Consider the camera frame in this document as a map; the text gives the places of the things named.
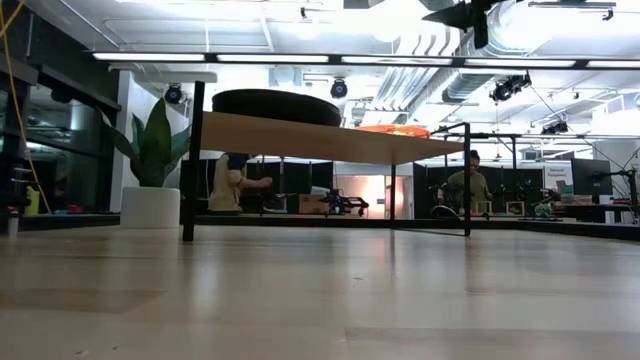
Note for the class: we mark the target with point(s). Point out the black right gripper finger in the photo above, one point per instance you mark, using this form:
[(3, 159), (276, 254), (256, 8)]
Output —
[(462, 22), (457, 11)]

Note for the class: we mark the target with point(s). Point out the orange translucent plate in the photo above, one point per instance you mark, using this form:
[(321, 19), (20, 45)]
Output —
[(395, 135), (395, 127), (395, 131)]

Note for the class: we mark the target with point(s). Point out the black round plate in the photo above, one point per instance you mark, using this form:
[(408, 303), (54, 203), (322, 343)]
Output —
[(275, 93), (275, 119), (275, 104)]

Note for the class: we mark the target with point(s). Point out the black wheeled robot base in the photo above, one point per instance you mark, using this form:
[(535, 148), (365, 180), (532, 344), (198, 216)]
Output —
[(345, 202)]

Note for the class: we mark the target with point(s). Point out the wooden shelf with black legs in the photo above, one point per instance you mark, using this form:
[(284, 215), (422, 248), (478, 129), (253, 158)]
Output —
[(300, 140)]

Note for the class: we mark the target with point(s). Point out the black ceiling spotlight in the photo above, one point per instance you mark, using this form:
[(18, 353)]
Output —
[(507, 87), (338, 89), (173, 94), (556, 128)]

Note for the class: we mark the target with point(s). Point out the black overhead light bar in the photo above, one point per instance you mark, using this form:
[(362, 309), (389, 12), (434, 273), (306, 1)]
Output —
[(335, 59)]

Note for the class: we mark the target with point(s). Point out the person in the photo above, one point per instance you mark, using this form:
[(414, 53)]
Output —
[(477, 187), (225, 185)]

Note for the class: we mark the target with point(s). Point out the white printed sign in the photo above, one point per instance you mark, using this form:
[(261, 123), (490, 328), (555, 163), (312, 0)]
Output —
[(558, 177)]

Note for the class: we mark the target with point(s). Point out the black computer monitor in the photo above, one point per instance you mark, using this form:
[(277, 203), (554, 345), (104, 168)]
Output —
[(591, 176)]

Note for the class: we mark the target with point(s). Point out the brown cardboard box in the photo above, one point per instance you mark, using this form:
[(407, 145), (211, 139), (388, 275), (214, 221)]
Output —
[(314, 204)]

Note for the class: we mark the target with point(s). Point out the green artificial plant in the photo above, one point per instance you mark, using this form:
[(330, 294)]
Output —
[(155, 145)]

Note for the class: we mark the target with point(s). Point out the white plant pot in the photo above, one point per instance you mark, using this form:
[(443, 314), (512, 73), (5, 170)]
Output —
[(150, 207)]

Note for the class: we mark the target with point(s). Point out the silver ventilation duct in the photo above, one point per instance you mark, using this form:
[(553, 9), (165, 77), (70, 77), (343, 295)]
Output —
[(425, 85)]

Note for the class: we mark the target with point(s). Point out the black metal table frame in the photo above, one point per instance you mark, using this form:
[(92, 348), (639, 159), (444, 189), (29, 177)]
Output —
[(75, 220)]

